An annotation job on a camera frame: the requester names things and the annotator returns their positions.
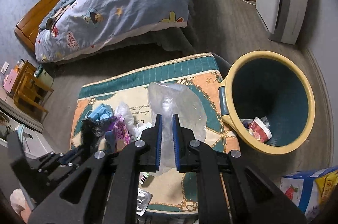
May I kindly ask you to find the clear plastic bag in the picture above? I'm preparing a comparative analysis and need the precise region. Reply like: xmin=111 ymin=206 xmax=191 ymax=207
xmin=147 ymin=82 xmax=207 ymax=176

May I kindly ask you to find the yellow teal trash bin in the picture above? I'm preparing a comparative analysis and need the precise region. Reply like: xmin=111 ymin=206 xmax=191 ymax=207
xmin=219 ymin=51 xmax=316 ymax=155

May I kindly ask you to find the silver blister pack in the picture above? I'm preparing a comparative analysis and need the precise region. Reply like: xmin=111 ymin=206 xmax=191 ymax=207
xmin=136 ymin=188 xmax=153 ymax=216

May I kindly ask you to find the teal orange patterned cushion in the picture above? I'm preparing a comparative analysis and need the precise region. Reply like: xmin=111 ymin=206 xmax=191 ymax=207
xmin=70 ymin=53 xmax=239 ymax=216

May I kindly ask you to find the purple spray bottle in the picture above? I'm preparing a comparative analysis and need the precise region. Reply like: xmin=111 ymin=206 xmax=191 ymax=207
xmin=113 ymin=114 xmax=131 ymax=151

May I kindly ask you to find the blue yellow cardboard box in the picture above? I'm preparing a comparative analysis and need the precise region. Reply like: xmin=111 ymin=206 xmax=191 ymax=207
xmin=279 ymin=166 xmax=337 ymax=222

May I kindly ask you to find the red white paper cup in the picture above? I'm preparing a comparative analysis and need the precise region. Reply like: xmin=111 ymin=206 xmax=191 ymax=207
xmin=249 ymin=117 xmax=272 ymax=143

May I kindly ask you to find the blue face mask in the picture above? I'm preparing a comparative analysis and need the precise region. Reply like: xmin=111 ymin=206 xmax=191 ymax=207
xmin=85 ymin=103 xmax=113 ymax=124

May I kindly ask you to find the wooden stool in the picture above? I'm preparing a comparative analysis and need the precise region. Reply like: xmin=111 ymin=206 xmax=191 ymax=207
xmin=12 ymin=61 xmax=54 ymax=119

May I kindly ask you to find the green white small bin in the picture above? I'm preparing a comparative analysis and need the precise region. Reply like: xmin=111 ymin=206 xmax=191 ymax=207
xmin=33 ymin=64 xmax=54 ymax=87

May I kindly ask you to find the wooden bed headboard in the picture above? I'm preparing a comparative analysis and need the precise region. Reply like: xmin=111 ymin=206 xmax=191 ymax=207
xmin=14 ymin=0 xmax=60 ymax=52

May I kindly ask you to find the blue cartoon duvet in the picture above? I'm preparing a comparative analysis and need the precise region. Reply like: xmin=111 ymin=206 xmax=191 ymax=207
xmin=34 ymin=0 xmax=198 ymax=63

